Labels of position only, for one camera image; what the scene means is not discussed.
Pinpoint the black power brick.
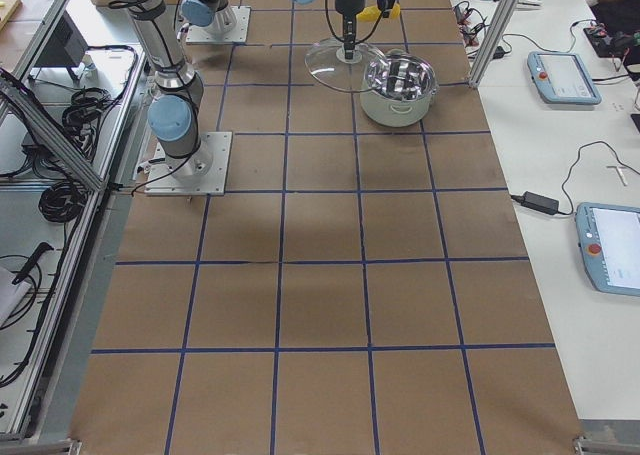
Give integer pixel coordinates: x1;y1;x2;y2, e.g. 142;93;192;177
520;191;559;215

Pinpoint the aluminium frame rail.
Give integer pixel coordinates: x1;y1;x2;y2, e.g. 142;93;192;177
1;69;106;191

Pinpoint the pale green steel pot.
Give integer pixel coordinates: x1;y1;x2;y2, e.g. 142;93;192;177
360;49;439;127

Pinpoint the yellow corn cob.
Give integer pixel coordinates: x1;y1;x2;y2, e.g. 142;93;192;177
356;3;401;22

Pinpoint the blue teach pendant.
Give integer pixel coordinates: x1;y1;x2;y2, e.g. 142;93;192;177
527;52;601;106
575;202;639;297

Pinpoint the aluminium frame post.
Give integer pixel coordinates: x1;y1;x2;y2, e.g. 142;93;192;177
468;0;518;88

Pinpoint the black cable bundle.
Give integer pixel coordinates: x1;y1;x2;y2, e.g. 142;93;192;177
38;180;81;224

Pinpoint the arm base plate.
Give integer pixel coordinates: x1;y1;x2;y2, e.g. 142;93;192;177
143;131;233;196
185;5;251;45

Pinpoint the blue teach pendant far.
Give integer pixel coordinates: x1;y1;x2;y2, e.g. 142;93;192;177
527;52;601;106

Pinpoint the blue teach pendant near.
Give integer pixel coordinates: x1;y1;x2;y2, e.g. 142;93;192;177
575;202;639;297

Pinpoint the glass pot lid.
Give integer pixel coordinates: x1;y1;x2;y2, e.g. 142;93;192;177
305;38;385;93

